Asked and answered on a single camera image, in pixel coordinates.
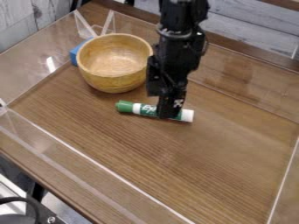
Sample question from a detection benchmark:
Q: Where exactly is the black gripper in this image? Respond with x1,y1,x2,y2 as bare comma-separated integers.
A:
146,27,207,119

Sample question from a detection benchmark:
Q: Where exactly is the green Expo marker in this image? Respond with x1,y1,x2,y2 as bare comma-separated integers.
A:
117,101,194,123

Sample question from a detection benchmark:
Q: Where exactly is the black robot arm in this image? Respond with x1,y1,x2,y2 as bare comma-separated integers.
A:
146,0,210,119

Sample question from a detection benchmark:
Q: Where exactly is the brown wooden bowl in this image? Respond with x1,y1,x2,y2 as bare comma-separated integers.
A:
77,33,154,94

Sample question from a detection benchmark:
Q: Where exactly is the blue block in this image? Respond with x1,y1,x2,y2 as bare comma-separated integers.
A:
70,38,91,67

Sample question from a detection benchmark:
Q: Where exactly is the clear acrylic stand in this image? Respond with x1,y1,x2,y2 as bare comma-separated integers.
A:
74,10,117,39

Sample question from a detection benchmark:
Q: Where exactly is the black cable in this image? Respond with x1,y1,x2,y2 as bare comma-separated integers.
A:
0,196,43,224

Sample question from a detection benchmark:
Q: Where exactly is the black metal bracket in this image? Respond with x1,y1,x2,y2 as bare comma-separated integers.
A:
26,203,69,224

